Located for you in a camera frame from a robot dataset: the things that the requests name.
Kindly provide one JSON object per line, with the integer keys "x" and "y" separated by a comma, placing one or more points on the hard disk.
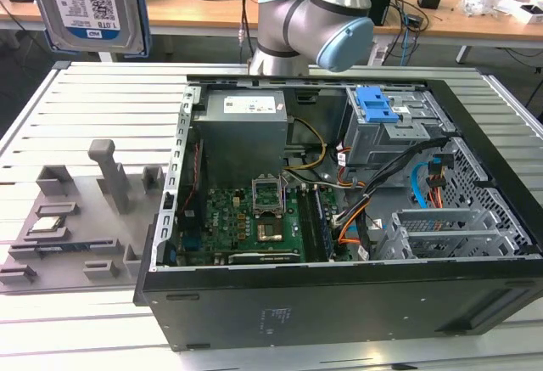
{"x": 85, "y": 6}

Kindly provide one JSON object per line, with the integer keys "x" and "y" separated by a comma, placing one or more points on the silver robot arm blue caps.
{"x": 284, "y": 18}

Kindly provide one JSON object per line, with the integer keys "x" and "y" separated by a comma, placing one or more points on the grey disk bay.
{"x": 373, "y": 142}

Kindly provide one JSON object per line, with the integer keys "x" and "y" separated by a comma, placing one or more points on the grey power supply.
{"x": 242, "y": 137}

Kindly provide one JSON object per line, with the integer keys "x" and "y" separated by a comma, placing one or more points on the CPU socket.
{"x": 270, "y": 231}

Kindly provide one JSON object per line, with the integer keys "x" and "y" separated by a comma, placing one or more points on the green motherboard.
{"x": 229, "y": 218}

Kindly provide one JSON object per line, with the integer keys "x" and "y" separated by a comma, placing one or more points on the installed RAM stick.
{"x": 322, "y": 226}

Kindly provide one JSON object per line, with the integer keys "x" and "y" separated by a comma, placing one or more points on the black graphics card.
{"x": 263, "y": 258}

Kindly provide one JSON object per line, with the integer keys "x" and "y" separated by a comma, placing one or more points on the blue bay latch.
{"x": 373, "y": 105}

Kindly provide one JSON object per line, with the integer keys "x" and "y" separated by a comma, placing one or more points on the black PC case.
{"x": 322, "y": 307}

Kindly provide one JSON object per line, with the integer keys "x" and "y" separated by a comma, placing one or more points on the black power connector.
{"x": 441, "y": 163}

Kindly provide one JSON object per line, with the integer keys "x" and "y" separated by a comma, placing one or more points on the grey parts rack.
{"x": 106, "y": 226}

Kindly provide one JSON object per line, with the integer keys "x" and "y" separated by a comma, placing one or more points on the wooden desk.
{"x": 191, "y": 10}

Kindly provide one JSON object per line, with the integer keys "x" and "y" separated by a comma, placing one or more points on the perforated metal drive cage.
{"x": 441, "y": 235}

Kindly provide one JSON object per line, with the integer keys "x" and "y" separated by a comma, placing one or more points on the silver CPU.
{"x": 47, "y": 224}

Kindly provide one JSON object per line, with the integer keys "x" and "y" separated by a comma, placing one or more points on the clear plastic bag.
{"x": 479, "y": 1}

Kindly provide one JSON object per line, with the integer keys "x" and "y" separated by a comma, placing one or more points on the white open box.
{"x": 524, "y": 11}

